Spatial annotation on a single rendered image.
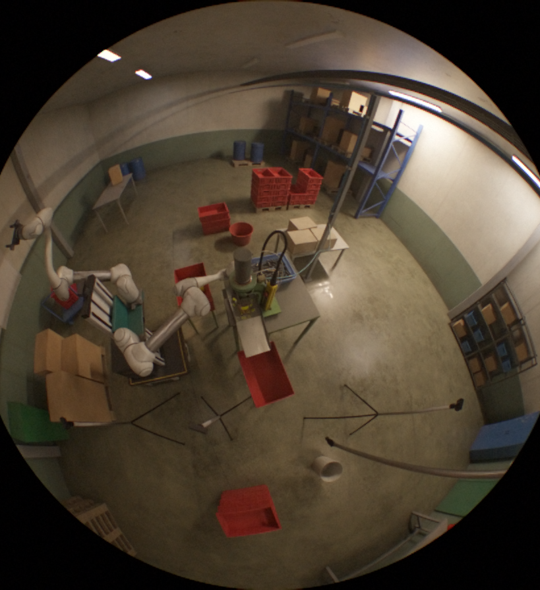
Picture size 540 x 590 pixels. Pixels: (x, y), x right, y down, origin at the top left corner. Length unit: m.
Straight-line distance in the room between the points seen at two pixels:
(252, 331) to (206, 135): 8.46
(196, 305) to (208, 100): 8.52
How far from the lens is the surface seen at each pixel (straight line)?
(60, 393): 2.70
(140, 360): 1.36
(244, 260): 1.20
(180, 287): 1.35
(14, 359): 4.64
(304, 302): 2.03
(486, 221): 5.46
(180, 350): 2.54
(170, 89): 9.10
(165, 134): 9.16
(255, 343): 1.84
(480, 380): 6.14
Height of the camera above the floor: 2.64
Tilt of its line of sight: 58 degrees down
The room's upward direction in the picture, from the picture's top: 12 degrees clockwise
